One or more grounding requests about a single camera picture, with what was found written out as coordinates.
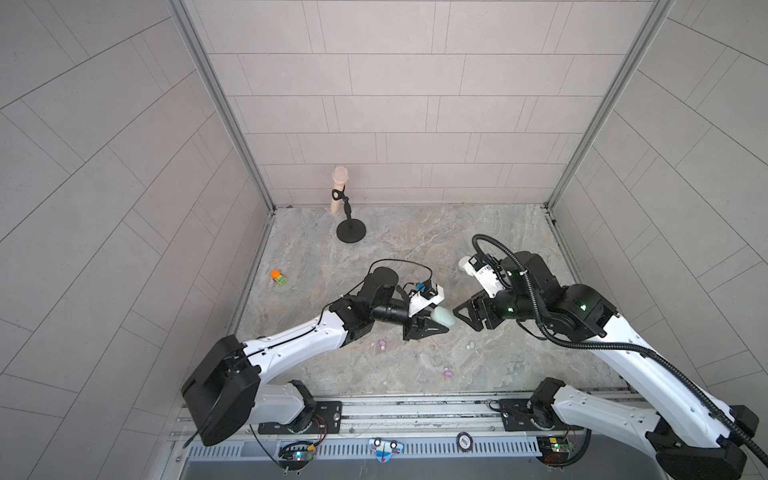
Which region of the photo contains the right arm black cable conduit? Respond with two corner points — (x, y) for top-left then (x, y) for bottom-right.
(471, 233), (768, 469)

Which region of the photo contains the aluminium front rail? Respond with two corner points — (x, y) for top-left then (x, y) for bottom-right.
(167, 391), (667, 444)

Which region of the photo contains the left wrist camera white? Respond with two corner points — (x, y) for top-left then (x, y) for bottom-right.
(408, 285), (445, 317)

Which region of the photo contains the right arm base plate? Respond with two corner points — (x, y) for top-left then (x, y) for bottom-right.
(498, 398), (583, 435)

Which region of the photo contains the black microphone stand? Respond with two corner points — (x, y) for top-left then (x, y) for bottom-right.
(332, 188), (367, 244)

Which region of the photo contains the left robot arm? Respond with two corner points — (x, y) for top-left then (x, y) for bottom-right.
(181, 267), (456, 447)

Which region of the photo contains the blue white clip gadget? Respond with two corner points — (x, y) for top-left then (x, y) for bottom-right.
(368, 438), (404, 463)

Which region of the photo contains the green circuit board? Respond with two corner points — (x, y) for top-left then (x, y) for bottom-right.
(278, 441), (317, 471)
(536, 436), (572, 465)

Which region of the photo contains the orange green small toy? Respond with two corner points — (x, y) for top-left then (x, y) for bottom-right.
(270, 269), (287, 285)

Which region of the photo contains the small black round disc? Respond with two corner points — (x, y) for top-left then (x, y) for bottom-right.
(456, 432), (474, 453)

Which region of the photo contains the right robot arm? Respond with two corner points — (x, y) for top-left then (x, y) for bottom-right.
(453, 251), (759, 479)

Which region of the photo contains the mint green earbud case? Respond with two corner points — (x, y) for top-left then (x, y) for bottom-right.
(430, 306), (457, 329)

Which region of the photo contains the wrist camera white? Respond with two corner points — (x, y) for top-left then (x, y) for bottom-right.
(470, 254), (504, 298)
(408, 285), (445, 317)

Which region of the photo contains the left green circuit board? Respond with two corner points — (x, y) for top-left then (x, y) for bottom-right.
(278, 441), (317, 471)

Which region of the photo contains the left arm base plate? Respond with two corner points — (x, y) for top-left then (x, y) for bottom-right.
(257, 401), (342, 435)

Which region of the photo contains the white earbud case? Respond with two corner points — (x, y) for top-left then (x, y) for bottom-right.
(459, 256), (474, 275)

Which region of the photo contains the beige microphone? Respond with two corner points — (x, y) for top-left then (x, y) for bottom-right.
(330, 166), (349, 215)

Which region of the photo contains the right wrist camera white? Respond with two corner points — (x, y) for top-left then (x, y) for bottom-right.
(470, 254), (504, 298)

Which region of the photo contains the right green circuit board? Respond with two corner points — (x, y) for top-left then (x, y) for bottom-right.
(536, 436), (572, 465)

